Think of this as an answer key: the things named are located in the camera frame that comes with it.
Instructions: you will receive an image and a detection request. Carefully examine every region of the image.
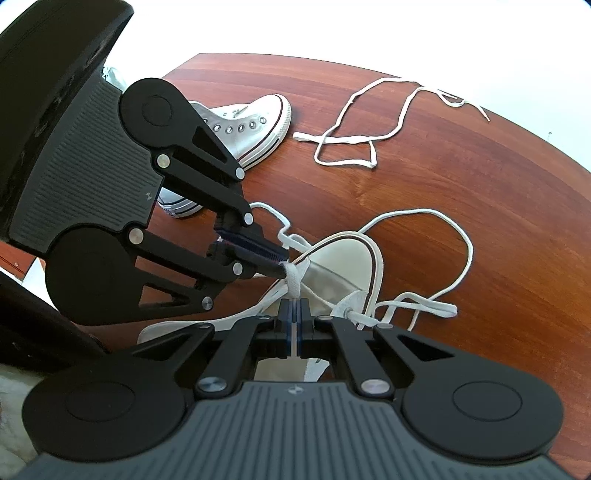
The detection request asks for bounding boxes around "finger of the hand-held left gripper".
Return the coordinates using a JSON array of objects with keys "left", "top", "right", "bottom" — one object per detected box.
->
[
  {"left": 127, "top": 228, "right": 289, "bottom": 320},
  {"left": 153, "top": 107, "right": 291, "bottom": 264}
]

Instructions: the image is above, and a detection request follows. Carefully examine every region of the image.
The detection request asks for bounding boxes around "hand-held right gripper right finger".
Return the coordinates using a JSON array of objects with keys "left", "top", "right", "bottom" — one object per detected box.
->
[{"left": 295, "top": 298, "right": 455, "bottom": 398}]

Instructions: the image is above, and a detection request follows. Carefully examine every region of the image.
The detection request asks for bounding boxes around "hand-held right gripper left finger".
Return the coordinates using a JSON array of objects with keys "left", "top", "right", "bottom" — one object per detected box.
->
[{"left": 131, "top": 298, "right": 295, "bottom": 399}]

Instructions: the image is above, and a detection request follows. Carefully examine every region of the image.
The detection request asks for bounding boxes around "white shoelace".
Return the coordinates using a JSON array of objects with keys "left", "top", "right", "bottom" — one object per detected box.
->
[
  {"left": 249, "top": 202, "right": 474, "bottom": 334},
  {"left": 293, "top": 78, "right": 491, "bottom": 171}
]

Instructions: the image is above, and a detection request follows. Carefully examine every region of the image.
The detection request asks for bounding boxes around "white high-top canvas shoe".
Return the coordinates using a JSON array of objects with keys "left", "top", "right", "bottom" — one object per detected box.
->
[
  {"left": 154, "top": 93, "right": 293, "bottom": 219},
  {"left": 137, "top": 231, "right": 384, "bottom": 384}
]

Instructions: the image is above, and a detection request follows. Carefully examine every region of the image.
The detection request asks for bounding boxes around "white fuzzy cloth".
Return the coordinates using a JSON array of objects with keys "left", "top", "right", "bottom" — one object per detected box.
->
[{"left": 0, "top": 364, "right": 42, "bottom": 467}]

